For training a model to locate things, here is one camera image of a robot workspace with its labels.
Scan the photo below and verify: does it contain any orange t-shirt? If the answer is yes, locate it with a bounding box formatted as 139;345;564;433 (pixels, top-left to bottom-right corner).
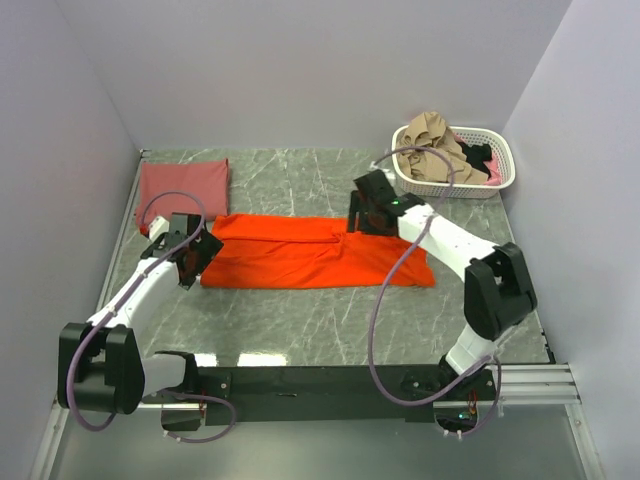
200;213;410;289

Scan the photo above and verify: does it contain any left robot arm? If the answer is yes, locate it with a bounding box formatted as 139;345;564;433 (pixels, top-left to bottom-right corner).
57;213;223;414

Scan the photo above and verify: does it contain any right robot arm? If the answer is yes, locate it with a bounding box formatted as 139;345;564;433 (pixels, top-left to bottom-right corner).
348;170;538;404

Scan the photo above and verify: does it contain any beige crumpled t-shirt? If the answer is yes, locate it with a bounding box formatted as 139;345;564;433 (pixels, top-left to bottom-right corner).
394;112;489;185

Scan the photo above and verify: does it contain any folded pink t-shirt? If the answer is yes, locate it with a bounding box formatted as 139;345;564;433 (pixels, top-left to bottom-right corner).
135;158;231;227

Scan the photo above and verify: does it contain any black garment in basket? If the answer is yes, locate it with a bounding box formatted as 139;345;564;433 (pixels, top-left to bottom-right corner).
457;141;493;177

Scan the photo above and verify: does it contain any pink garment in basket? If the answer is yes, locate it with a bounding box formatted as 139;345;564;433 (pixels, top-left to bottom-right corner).
485;158;502;187

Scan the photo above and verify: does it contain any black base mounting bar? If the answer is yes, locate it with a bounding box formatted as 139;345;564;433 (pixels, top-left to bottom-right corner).
143;365;497;431

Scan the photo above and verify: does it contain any white plastic laundry basket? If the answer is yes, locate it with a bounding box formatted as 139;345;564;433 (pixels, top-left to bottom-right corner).
390;124;517;200

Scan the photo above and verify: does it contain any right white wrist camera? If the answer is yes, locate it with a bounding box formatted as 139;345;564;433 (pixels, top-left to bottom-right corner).
369;159;396;184

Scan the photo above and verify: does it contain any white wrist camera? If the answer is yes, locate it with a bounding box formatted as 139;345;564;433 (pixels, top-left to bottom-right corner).
139;216;170;241
369;159;396;184

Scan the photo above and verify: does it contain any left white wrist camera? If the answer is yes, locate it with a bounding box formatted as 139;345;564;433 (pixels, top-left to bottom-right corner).
139;216;170;241

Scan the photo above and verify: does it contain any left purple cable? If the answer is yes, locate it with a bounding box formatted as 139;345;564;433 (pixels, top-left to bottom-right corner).
67;189;209;432

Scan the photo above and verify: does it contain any purple cable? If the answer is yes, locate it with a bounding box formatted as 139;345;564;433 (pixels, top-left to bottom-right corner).
368;147;503;441
67;189;209;432

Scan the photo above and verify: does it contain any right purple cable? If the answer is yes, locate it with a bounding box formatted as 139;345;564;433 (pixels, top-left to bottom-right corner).
368;147;503;441

